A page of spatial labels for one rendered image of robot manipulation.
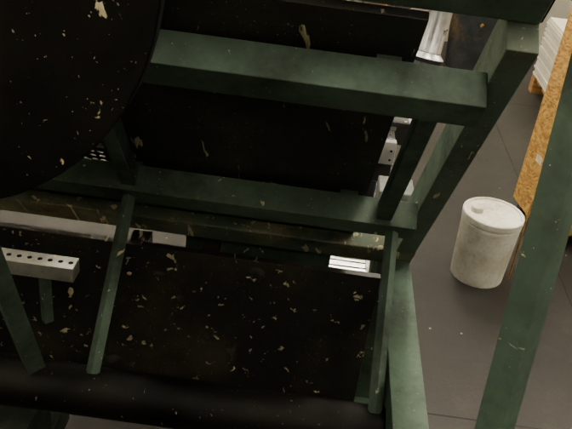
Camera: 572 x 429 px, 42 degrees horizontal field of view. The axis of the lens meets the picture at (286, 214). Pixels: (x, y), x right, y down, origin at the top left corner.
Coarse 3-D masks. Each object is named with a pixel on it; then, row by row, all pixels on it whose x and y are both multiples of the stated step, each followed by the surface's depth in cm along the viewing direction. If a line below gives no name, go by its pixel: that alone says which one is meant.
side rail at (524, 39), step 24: (504, 24) 134; (528, 24) 133; (504, 48) 132; (528, 48) 131; (504, 72) 137; (504, 96) 145; (480, 120) 154; (456, 144) 164; (480, 144) 163; (432, 168) 188; (456, 168) 175; (432, 192) 189; (432, 216) 203; (408, 240) 222
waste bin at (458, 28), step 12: (456, 24) 638; (468, 24) 629; (480, 24) 626; (492, 24) 626; (456, 36) 642; (468, 36) 634; (480, 36) 631; (456, 48) 646; (468, 48) 639; (480, 48) 638; (444, 60) 670; (456, 60) 651; (468, 60) 645
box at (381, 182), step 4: (380, 176) 257; (384, 176) 257; (388, 176) 258; (380, 180) 254; (384, 180) 255; (412, 180) 258; (380, 184) 252; (384, 184) 253; (412, 184) 255; (376, 188) 258; (380, 188) 250; (408, 188) 252; (412, 188) 252; (376, 192) 257; (380, 192) 248; (404, 192) 249; (408, 192) 249; (376, 196) 255; (380, 196) 249; (404, 196) 248; (408, 196) 248; (404, 200) 249; (408, 200) 249
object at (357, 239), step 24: (24, 192) 235; (48, 192) 236; (72, 216) 242; (96, 216) 239; (144, 216) 234; (168, 216) 234; (192, 216) 235; (216, 216) 235; (240, 240) 242; (264, 240) 239; (288, 240) 236; (312, 240) 233; (336, 240) 233; (360, 240) 234; (384, 240) 234
